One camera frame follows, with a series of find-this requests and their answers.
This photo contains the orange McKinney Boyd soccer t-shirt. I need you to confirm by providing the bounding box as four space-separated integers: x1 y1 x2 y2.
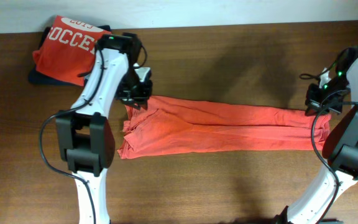
118 96 331 159

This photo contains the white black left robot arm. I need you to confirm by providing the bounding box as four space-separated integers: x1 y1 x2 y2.
55 33 153 223

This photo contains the folded orange soccer shirt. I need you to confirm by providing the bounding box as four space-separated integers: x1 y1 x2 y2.
32 15 113 87

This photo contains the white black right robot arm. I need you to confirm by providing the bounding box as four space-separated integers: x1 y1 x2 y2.
272 46 358 224

